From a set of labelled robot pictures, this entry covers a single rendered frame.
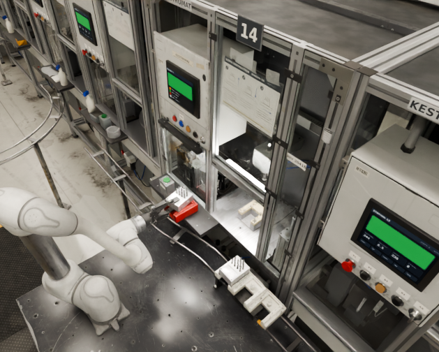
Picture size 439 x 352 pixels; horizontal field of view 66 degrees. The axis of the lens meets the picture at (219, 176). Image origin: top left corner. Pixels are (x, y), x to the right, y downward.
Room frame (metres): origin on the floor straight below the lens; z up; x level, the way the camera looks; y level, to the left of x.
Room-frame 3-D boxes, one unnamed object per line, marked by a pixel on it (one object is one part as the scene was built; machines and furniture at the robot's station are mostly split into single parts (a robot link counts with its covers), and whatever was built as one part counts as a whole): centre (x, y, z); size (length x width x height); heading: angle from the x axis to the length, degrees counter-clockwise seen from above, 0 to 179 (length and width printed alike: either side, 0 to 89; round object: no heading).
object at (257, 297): (0.86, -0.17, 0.84); 0.36 x 0.14 x 0.10; 42
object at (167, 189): (1.46, 0.30, 0.97); 0.08 x 0.08 x 0.12; 42
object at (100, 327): (0.79, 0.54, 0.71); 0.22 x 0.18 x 0.06; 42
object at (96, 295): (0.81, 0.56, 0.85); 0.18 x 0.16 x 0.22; 70
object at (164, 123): (1.46, 0.22, 1.37); 0.36 x 0.04 x 0.04; 42
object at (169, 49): (1.56, 0.12, 1.60); 0.42 x 0.29 x 0.46; 42
